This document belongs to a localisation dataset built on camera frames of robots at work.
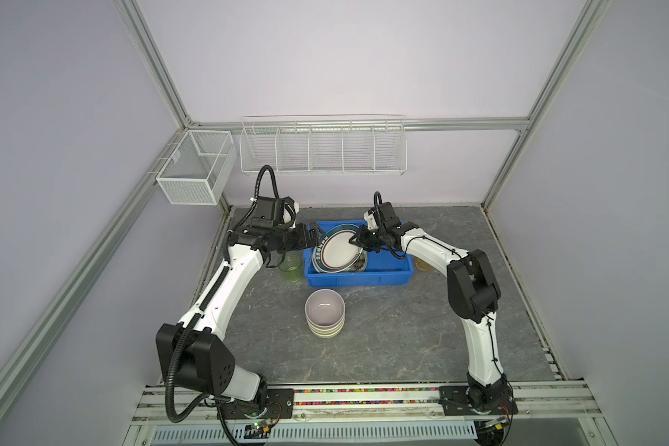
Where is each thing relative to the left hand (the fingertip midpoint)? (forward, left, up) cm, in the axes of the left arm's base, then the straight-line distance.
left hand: (313, 240), depth 79 cm
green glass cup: (+5, +10, -18) cm, 22 cm away
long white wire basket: (+38, -4, +6) cm, 39 cm away
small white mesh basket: (+39, +43, -4) cm, 58 cm away
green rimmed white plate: (+8, -6, -19) cm, 22 cm away
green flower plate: (+4, -15, -21) cm, 26 cm away
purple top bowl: (-15, -2, -14) cm, 20 cm away
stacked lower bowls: (-21, -2, -16) cm, 27 cm away
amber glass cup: (-14, -27, +6) cm, 31 cm away
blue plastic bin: (+4, -23, -24) cm, 33 cm away
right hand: (+9, -11, -14) cm, 20 cm away
